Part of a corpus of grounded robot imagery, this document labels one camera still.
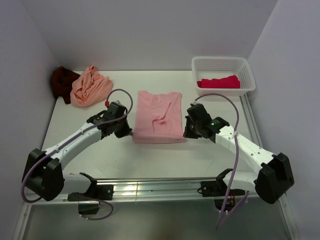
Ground light pink t-shirt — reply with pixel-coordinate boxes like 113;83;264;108
132;90;185;144

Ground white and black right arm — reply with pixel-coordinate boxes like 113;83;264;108
183;103;295;204

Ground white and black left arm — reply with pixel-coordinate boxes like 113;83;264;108
21;101;132;203

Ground peach orange t-shirt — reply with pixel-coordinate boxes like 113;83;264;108
70;65;114;108

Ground red rolled t-shirt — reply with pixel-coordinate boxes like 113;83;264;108
197;75;241;89

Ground white plastic basket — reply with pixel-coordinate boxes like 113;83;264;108
191;56;256;97

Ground dark maroon t-shirt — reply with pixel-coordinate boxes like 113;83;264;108
50;66;80;105

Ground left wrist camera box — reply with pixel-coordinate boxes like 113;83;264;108
104;100;122;108

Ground aluminium frame rails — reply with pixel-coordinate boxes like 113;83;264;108
13;96;301;240

